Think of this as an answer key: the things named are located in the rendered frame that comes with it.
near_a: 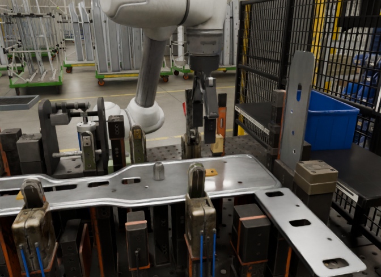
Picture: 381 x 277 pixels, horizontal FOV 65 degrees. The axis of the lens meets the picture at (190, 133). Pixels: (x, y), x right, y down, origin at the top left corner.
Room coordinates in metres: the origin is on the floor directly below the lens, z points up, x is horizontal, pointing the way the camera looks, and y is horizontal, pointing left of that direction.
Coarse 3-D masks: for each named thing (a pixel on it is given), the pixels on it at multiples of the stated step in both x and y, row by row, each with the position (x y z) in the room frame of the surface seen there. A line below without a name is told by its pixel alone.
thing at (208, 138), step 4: (204, 120) 0.70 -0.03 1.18; (204, 124) 0.70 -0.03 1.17; (204, 128) 0.70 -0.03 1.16; (204, 132) 0.70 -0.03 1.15; (208, 132) 0.70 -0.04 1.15; (212, 132) 0.71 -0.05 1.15; (204, 136) 0.70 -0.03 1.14; (208, 136) 0.70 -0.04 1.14; (212, 136) 0.71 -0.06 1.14; (204, 140) 0.70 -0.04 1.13; (208, 140) 0.70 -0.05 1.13; (212, 140) 0.71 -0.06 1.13
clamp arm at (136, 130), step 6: (132, 126) 0.90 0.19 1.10; (138, 126) 0.89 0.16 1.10; (132, 132) 0.88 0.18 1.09; (138, 132) 0.88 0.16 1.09; (132, 138) 0.88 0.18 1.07; (138, 138) 0.88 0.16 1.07; (132, 144) 0.88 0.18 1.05; (138, 150) 0.89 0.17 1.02; (138, 156) 0.87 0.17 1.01; (144, 156) 0.87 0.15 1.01; (138, 162) 0.87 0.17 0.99; (144, 162) 0.87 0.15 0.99
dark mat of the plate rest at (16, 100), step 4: (0, 100) 1.00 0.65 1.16; (4, 100) 1.00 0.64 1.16; (8, 100) 1.00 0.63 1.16; (12, 100) 1.00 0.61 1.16; (16, 100) 1.00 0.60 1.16; (20, 100) 1.00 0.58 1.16; (24, 100) 1.00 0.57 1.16; (28, 100) 1.00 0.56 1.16; (0, 104) 0.95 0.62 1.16; (4, 104) 0.95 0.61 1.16; (8, 104) 0.95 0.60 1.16
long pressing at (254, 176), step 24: (144, 168) 0.81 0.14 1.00; (168, 168) 0.81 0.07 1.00; (216, 168) 0.81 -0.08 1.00; (240, 168) 0.81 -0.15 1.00; (264, 168) 0.81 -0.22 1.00; (48, 192) 0.67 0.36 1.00; (72, 192) 0.67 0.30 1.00; (96, 192) 0.67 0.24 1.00; (120, 192) 0.67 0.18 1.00; (144, 192) 0.67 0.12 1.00; (168, 192) 0.67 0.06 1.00; (216, 192) 0.67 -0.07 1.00; (240, 192) 0.67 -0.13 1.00; (0, 216) 0.58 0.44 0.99
